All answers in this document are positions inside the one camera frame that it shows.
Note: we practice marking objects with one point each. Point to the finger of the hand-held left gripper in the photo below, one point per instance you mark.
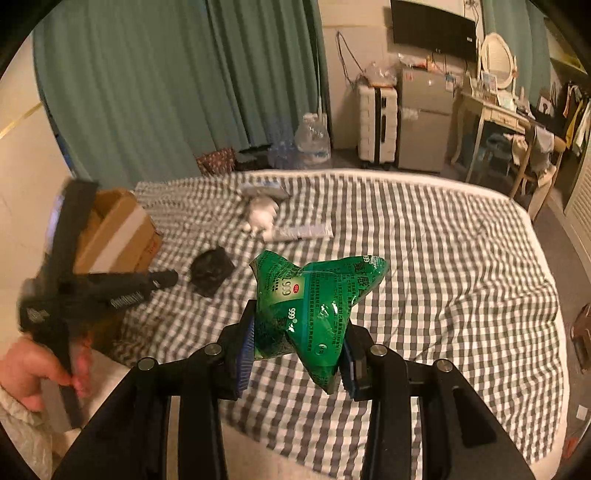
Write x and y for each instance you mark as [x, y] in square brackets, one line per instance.
[159, 281]

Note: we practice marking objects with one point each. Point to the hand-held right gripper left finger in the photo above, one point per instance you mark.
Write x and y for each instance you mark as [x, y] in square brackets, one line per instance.
[244, 360]

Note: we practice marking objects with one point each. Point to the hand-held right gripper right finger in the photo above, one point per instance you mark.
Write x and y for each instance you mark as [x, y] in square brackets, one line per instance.
[348, 369]

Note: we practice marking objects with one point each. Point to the brown cardboard box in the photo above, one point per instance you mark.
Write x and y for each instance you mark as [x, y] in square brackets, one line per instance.
[124, 230]

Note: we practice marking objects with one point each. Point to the green foil packet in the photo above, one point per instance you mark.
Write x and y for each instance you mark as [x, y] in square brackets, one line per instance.
[314, 295]

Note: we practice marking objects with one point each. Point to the person's left hand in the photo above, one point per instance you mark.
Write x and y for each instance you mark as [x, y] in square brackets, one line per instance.
[27, 369]

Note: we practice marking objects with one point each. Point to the black pouch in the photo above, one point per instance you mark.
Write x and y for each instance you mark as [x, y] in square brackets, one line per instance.
[211, 270]

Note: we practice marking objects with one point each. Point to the white crumpled cloth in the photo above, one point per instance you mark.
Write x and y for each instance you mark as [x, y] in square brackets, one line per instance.
[261, 212]

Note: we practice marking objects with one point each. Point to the grey white checked blanket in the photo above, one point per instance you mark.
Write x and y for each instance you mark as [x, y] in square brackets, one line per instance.
[415, 258]

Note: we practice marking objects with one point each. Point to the patterned brown bag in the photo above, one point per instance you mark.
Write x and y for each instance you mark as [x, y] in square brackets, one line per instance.
[216, 161]

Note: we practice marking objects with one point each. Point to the long white tube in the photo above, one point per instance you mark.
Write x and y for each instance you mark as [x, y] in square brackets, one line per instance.
[302, 232]

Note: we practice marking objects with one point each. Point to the flat black box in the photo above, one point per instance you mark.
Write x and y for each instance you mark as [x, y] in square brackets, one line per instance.
[251, 156]

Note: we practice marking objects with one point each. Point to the pack of water bottles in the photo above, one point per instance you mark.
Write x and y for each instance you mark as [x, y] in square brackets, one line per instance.
[282, 147]

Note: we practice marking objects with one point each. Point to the green curtain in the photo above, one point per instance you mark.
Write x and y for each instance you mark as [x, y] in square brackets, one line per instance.
[161, 83]
[512, 23]

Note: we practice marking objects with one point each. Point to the large clear water jug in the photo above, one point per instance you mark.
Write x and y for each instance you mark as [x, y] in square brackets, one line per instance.
[314, 138]

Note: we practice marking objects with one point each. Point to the white suitcase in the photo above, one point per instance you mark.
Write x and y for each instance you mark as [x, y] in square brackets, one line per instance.
[369, 124]

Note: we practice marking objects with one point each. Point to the grey mini fridge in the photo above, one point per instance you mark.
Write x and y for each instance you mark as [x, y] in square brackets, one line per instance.
[425, 129]

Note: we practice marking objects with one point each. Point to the wooden chair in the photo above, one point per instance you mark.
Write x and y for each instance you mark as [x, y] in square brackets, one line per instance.
[540, 170]

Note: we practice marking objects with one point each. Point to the white louvred cabinet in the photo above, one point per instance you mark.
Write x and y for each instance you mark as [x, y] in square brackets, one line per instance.
[579, 207]

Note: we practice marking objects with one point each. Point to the cream dressing desk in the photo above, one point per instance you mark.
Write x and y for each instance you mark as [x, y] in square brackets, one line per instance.
[489, 108]

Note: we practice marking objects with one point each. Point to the clear plastic bag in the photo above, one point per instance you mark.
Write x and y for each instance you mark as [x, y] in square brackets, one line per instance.
[381, 71]

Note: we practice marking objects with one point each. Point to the hanging clothes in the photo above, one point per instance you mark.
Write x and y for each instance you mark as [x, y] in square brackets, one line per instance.
[572, 115]

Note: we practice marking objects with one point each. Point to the white oval mirror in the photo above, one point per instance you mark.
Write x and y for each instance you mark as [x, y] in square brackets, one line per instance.
[496, 55]

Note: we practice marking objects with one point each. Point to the small picture frame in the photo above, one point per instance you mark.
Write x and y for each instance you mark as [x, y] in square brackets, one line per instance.
[488, 81]

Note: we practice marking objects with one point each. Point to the black wall television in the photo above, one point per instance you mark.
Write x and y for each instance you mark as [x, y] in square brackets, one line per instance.
[429, 27]

